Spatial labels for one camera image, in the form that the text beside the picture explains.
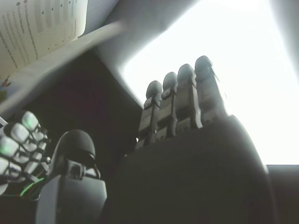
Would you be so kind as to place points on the illustrated book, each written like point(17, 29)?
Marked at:
point(35, 35)

